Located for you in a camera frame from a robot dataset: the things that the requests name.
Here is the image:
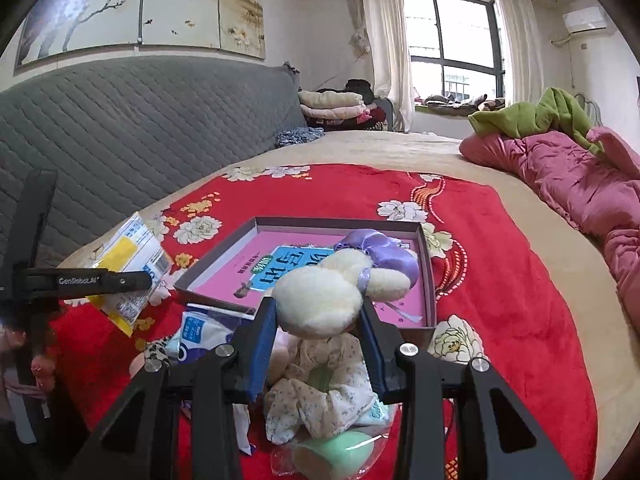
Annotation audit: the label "leopard print scrunchie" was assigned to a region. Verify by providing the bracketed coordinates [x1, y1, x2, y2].
[143, 336, 171, 365]

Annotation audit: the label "blue white tissue pack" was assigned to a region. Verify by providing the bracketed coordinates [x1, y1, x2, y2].
[165, 304, 255, 364]

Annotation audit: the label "green sponge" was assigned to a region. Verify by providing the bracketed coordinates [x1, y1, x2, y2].
[270, 428, 388, 479]

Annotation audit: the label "white floral scrunchie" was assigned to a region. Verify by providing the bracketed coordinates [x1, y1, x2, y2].
[264, 330, 394, 445]

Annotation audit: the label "cream plush bunny purple bow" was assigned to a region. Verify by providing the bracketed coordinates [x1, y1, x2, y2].
[271, 229, 420, 339]

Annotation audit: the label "person's left hand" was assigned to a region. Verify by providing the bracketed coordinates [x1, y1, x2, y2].
[0, 326, 58, 396]

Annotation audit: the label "red floral blanket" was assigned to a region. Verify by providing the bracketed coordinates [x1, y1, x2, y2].
[48, 162, 599, 480]

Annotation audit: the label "grey quilted sofa back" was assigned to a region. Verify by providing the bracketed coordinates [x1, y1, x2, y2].
[1, 56, 305, 266]

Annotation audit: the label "shallow box pink book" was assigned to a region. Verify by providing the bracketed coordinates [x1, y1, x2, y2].
[175, 217, 436, 348]

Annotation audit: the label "pink quilt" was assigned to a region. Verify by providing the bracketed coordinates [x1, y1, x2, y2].
[460, 127, 639, 330]

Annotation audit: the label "blue patterned cloth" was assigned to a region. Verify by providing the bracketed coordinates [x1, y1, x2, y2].
[276, 127, 326, 148]

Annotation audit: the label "green blanket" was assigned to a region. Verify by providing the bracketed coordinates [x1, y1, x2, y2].
[468, 87, 604, 155]

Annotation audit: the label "stack of folded blankets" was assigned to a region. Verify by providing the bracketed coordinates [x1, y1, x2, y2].
[298, 79, 394, 132]

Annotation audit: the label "black framed window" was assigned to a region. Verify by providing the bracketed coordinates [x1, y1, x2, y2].
[404, 0, 504, 102]

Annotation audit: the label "white air conditioner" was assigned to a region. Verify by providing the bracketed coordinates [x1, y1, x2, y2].
[563, 6, 608, 35]

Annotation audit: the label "right cream curtain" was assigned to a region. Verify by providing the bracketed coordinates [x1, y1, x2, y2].
[496, 0, 544, 103]

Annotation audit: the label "cream curtain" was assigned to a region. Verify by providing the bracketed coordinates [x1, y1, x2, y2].
[496, 0, 544, 103]
[348, 0, 413, 132]

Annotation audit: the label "left cream curtain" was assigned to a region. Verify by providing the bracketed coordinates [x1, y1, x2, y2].
[348, 0, 413, 132]

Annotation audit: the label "blossom wall painting panels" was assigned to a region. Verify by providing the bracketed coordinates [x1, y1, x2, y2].
[16, 0, 266, 66]

